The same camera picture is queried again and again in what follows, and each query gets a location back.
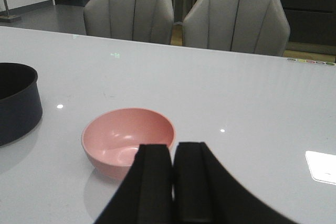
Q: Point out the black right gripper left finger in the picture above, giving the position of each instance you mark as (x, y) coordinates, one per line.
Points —
(145, 194)

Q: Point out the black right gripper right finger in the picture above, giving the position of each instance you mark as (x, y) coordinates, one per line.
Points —
(205, 192)

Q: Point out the pink plastic bowl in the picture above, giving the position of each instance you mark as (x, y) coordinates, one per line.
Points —
(111, 140)

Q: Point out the dark blue saucepan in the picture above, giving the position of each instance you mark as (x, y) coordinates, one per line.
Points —
(21, 108)

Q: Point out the coloured sticker strip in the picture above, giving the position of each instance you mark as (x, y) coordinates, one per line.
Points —
(312, 62)

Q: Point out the right grey upholstered chair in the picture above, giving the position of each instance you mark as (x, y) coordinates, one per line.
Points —
(248, 26)

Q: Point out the grey upholstered chair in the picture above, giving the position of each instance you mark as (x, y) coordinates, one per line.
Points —
(248, 26)
(136, 20)

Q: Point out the left grey upholstered chair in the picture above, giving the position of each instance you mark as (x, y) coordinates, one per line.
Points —
(136, 20)

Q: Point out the dark kitchen counter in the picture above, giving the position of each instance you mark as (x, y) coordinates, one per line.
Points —
(311, 21)

